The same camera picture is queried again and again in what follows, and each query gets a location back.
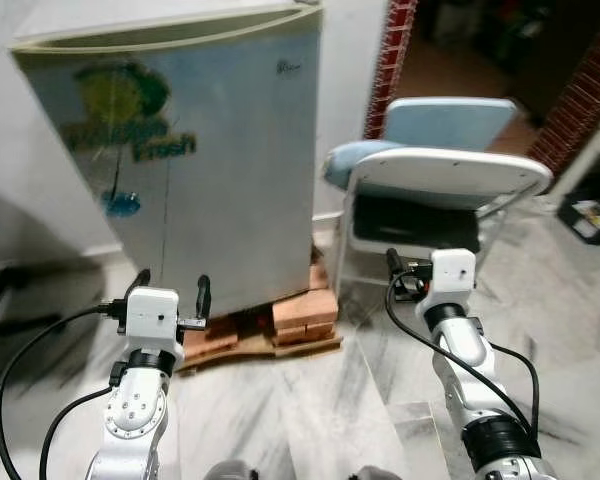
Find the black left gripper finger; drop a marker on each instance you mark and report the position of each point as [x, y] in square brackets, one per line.
[205, 298]
[140, 282]

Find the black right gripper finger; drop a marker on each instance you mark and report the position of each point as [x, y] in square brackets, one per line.
[393, 262]

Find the silver fridge door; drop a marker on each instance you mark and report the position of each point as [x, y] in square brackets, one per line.
[240, 200]

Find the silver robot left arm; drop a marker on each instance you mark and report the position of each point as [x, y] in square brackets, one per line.
[135, 410]

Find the small silver fridge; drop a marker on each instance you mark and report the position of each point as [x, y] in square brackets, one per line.
[130, 18]

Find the small blue sticker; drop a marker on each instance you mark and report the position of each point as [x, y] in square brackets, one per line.
[121, 203]

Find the orange brick wooden platform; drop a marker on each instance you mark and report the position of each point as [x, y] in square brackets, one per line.
[305, 310]

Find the white metal folding chair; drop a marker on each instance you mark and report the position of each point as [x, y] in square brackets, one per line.
[445, 170]

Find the light blue plastic chair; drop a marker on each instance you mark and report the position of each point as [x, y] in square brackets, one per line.
[445, 122]

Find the grey robot left leg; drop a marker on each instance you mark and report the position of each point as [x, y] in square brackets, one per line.
[232, 471]

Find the black box with items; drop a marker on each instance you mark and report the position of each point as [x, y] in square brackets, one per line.
[592, 222]

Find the green yellow fruit sticker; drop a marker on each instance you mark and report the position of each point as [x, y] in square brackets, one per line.
[120, 100]

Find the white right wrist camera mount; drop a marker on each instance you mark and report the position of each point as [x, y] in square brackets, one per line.
[453, 273]

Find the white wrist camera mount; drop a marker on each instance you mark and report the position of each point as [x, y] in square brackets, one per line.
[453, 273]
[150, 320]

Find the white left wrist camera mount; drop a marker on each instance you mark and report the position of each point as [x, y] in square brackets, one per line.
[150, 320]

